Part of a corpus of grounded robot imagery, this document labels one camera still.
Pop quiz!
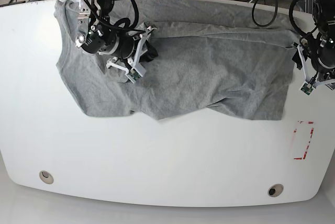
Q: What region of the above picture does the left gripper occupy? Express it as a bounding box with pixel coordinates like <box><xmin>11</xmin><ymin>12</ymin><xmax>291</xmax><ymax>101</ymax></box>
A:
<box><xmin>292</xmin><ymin>41</ymin><xmax>334</xmax><ymax>88</ymax></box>

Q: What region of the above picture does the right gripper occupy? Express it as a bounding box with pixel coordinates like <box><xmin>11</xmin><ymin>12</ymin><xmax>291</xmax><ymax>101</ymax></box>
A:
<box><xmin>105</xmin><ymin>23</ymin><xmax>158</xmax><ymax>77</ymax></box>

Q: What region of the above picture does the grey t-shirt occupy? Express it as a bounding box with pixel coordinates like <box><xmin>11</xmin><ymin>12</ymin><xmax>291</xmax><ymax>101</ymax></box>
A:
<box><xmin>54</xmin><ymin>0</ymin><xmax>298</xmax><ymax>120</ymax></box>

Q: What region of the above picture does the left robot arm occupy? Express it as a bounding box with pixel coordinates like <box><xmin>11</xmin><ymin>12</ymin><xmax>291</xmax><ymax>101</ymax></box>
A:
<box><xmin>289</xmin><ymin>0</ymin><xmax>334</xmax><ymax>95</ymax></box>

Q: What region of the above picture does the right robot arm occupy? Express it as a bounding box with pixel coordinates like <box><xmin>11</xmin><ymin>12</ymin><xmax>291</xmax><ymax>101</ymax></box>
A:
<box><xmin>75</xmin><ymin>0</ymin><xmax>158</xmax><ymax>83</ymax></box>

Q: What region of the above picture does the red tape rectangle marking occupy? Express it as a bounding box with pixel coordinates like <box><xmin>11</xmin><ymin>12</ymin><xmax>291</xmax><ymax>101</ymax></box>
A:
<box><xmin>289</xmin><ymin>121</ymin><xmax>315</xmax><ymax>160</ymax></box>

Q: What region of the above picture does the right table grommet hole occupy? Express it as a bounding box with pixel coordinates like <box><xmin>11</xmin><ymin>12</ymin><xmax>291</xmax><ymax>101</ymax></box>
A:
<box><xmin>267</xmin><ymin>184</ymin><xmax>284</xmax><ymax>197</ymax></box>

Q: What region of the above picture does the table grommet hole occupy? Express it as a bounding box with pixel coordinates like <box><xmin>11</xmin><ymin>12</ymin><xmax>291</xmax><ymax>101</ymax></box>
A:
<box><xmin>267</xmin><ymin>184</ymin><xmax>284</xmax><ymax>197</ymax></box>
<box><xmin>39</xmin><ymin>171</ymin><xmax>54</xmax><ymax>185</ymax></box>

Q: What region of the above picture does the left table grommet hole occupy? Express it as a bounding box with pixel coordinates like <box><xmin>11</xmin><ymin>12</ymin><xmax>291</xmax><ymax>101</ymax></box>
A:
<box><xmin>39</xmin><ymin>171</ymin><xmax>54</xmax><ymax>185</ymax></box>

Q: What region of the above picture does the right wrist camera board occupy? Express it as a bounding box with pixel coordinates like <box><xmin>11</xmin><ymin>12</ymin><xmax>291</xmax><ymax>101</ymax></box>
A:
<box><xmin>126</xmin><ymin>69</ymin><xmax>141</xmax><ymax>84</ymax></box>

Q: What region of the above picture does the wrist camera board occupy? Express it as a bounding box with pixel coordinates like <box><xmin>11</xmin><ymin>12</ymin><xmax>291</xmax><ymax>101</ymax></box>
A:
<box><xmin>300</xmin><ymin>83</ymin><xmax>314</xmax><ymax>95</ymax></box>
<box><xmin>126</xmin><ymin>69</ymin><xmax>141</xmax><ymax>84</ymax></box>

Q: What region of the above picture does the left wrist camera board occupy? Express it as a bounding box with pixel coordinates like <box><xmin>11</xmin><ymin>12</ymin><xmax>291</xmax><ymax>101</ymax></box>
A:
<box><xmin>300</xmin><ymin>83</ymin><xmax>314</xmax><ymax>95</ymax></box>

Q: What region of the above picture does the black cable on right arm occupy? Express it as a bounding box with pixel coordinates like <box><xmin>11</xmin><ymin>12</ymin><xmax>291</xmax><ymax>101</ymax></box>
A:
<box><xmin>61</xmin><ymin>0</ymin><xmax>143</xmax><ymax>41</ymax></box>

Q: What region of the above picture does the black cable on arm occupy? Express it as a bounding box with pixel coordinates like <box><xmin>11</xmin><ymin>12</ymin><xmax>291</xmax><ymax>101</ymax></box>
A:
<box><xmin>251</xmin><ymin>0</ymin><xmax>322</xmax><ymax>39</ymax></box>
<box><xmin>61</xmin><ymin>0</ymin><xmax>143</xmax><ymax>41</ymax></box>

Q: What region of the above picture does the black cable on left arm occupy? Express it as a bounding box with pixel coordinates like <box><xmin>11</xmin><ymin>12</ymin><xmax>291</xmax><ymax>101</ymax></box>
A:
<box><xmin>251</xmin><ymin>0</ymin><xmax>322</xmax><ymax>39</ymax></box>

